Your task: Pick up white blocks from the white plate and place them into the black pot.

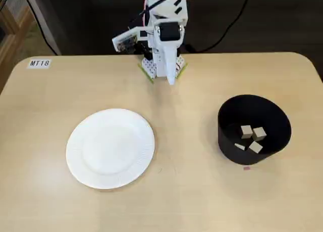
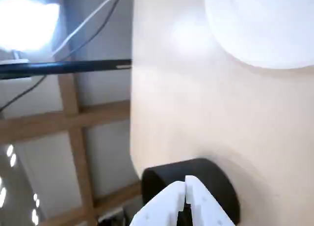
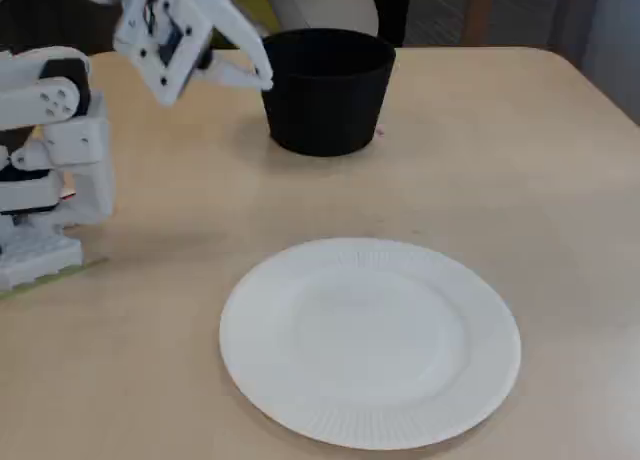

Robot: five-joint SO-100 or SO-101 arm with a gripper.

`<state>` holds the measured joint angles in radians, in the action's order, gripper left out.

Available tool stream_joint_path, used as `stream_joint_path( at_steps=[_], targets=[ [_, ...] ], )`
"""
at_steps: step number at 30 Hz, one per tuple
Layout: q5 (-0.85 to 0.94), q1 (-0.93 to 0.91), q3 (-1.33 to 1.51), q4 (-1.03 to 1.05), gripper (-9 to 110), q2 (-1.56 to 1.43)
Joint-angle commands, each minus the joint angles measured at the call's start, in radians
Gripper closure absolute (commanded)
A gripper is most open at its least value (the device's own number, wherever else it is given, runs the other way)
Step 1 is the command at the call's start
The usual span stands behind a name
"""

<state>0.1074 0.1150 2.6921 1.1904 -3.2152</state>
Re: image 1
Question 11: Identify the grey white post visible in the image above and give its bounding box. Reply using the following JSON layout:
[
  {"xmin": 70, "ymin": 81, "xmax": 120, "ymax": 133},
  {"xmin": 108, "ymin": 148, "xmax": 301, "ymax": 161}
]
[{"xmin": 24, "ymin": 0, "xmax": 62, "ymax": 56}]

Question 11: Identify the thin black background cable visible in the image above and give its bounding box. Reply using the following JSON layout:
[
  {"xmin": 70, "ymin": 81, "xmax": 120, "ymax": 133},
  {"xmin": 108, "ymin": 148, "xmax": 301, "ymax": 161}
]
[{"xmin": 21, "ymin": 0, "xmax": 60, "ymax": 56}]

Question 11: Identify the green tape strip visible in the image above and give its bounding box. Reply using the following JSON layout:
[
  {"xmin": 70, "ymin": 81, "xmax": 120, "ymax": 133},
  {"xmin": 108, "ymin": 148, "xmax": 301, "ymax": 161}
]
[
  {"xmin": 176, "ymin": 63, "xmax": 189, "ymax": 79},
  {"xmin": 137, "ymin": 63, "xmax": 154, "ymax": 84}
]

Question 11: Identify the white paper plate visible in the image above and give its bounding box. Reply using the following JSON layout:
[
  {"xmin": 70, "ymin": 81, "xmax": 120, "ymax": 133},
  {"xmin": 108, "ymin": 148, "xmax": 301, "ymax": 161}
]
[{"xmin": 66, "ymin": 108, "xmax": 155, "ymax": 190}]

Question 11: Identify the white MT18 label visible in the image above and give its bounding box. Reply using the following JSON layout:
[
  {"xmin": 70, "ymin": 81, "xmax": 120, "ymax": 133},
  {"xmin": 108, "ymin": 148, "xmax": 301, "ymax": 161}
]
[{"xmin": 27, "ymin": 58, "xmax": 51, "ymax": 69}]

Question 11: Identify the wooden shelf frame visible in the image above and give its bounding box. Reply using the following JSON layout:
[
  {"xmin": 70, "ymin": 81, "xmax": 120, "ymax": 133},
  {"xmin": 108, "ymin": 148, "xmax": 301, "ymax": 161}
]
[{"xmin": 0, "ymin": 4, "xmax": 37, "ymax": 94}]

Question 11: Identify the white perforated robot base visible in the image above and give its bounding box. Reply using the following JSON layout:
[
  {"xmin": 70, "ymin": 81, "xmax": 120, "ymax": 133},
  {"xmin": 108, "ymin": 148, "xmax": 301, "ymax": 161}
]
[{"xmin": 142, "ymin": 54, "xmax": 187, "ymax": 79}]

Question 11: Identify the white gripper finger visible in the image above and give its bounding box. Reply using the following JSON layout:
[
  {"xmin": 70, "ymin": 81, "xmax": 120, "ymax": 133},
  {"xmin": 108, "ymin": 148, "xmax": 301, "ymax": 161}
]
[
  {"xmin": 161, "ymin": 46, "xmax": 179, "ymax": 86},
  {"xmin": 152, "ymin": 47, "xmax": 168, "ymax": 78}
]

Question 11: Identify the black table clamp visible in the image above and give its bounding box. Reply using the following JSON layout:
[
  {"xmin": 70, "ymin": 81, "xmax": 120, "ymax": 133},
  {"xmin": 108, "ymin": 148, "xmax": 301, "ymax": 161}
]
[{"xmin": 133, "ymin": 41, "xmax": 153, "ymax": 60}]

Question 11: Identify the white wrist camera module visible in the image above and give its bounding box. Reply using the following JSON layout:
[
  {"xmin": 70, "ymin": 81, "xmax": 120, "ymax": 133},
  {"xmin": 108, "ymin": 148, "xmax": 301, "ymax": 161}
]
[{"xmin": 112, "ymin": 26, "xmax": 148, "ymax": 52}]

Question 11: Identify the black pot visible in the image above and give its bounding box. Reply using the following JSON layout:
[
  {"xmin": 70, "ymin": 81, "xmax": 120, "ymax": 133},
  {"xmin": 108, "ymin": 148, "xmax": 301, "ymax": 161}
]
[{"xmin": 218, "ymin": 94, "xmax": 293, "ymax": 165}]

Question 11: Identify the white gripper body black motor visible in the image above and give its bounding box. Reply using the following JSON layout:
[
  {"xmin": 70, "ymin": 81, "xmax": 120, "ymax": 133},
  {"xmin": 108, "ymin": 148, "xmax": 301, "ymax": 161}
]
[{"xmin": 147, "ymin": 21, "xmax": 184, "ymax": 50}]

